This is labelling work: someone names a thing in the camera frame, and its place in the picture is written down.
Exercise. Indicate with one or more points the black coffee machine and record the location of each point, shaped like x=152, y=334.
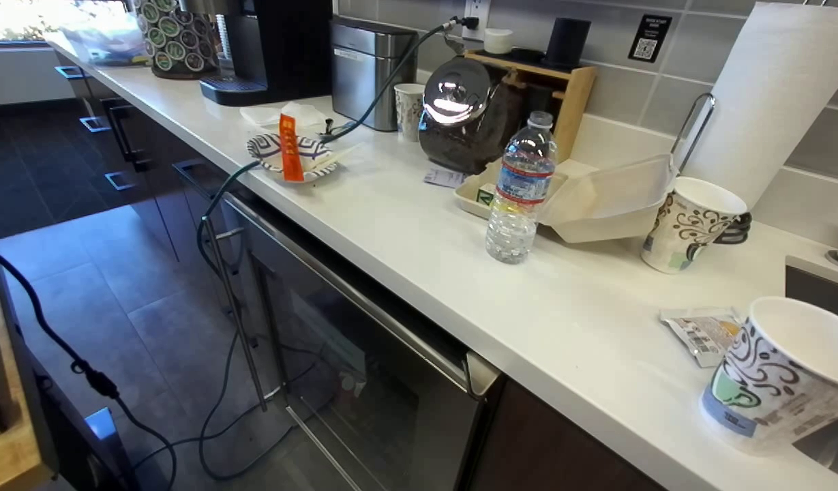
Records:
x=282, y=48

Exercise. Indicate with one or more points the black code sign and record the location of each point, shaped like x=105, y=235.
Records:
x=650, y=38

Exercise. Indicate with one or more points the small patterned paper cup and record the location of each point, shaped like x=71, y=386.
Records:
x=409, y=109

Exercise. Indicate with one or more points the black cylinder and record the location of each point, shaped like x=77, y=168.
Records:
x=569, y=42

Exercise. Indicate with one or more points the coffee pod carousel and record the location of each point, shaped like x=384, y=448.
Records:
x=176, y=41

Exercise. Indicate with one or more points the glass bowl jar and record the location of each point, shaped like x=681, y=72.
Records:
x=466, y=146

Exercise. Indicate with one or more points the metal paper towel holder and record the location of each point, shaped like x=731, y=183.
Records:
x=691, y=126

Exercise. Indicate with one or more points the stainless steel canister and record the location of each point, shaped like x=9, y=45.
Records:
x=364, y=75

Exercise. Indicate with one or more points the beige takeout container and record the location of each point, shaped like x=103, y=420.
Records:
x=609, y=204

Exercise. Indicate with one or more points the small white cup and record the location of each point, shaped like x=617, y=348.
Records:
x=498, y=41

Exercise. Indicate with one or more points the paper slip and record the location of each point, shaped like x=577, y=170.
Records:
x=444, y=177

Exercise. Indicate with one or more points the glass fridge door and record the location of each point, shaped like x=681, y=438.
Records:
x=364, y=382

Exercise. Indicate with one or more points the wall socket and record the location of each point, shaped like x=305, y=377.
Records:
x=476, y=8

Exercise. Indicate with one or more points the wooden shelf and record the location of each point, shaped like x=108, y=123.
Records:
x=574, y=102

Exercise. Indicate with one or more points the silver lid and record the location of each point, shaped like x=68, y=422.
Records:
x=456, y=92

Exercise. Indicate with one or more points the window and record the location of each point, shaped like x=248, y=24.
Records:
x=37, y=17

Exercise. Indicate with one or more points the paper towel roll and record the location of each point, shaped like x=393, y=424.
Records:
x=766, y=102

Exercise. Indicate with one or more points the orange packet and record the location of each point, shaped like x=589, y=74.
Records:
x=290, y=150

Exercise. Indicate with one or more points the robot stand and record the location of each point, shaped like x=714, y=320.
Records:
x=9, y=436

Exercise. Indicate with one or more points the clear plastic bag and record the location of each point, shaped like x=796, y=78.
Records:
x=105, y=41

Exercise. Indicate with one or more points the silver snack packet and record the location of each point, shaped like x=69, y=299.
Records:
x=705, y=334

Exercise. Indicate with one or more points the white napkins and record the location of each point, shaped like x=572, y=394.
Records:
x=282, y=114

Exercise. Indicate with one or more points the clear plastic water bottle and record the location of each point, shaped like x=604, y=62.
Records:
x=521, y=204

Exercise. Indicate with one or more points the patterned paper plate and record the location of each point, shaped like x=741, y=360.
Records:
x=313, y=153

